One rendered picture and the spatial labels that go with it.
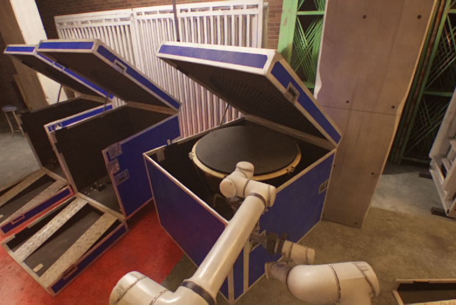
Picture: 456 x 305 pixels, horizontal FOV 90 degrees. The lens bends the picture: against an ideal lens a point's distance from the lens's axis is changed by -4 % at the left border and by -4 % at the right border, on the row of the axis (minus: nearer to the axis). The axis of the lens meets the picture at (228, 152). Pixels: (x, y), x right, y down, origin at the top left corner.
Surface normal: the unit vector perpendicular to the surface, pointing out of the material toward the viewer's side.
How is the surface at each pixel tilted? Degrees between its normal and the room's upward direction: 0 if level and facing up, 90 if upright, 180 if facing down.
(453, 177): 90
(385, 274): 0
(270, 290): 0
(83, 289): 0
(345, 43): 90
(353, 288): 52
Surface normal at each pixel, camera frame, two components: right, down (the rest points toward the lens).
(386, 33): -0.44, 0.45
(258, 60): -0.61, -0.26
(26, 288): -0.03, -0.87
